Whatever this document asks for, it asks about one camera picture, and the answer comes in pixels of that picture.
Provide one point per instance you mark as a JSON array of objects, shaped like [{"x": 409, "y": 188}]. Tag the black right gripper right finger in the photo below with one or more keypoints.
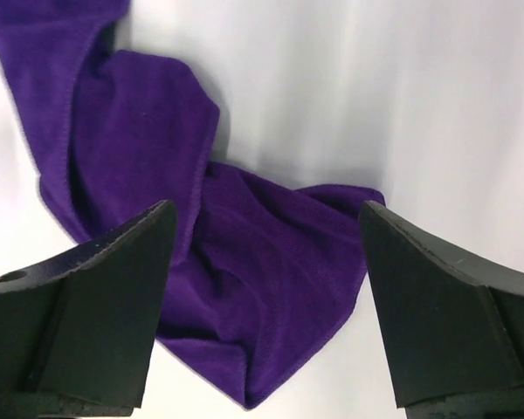
[{"x": 452, "y": 322}]

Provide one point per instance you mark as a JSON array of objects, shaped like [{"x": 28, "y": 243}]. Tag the purple towel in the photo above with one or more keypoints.
[{"x": 262, "y": 276}]

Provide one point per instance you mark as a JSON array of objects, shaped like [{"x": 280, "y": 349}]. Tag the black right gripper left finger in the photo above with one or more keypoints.
[{"x": 77, "y": 330}]

